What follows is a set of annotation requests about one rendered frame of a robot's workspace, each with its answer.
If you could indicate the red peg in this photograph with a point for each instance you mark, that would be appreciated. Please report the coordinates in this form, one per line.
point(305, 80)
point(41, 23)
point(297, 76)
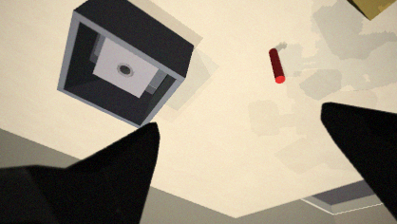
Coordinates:
point(277, 67)

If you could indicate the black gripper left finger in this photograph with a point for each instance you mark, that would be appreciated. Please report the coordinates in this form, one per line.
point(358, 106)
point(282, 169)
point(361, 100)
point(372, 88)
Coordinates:
point(107, 187)

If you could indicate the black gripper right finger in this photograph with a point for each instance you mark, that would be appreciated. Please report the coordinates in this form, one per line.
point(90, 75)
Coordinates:
point(368, 139)

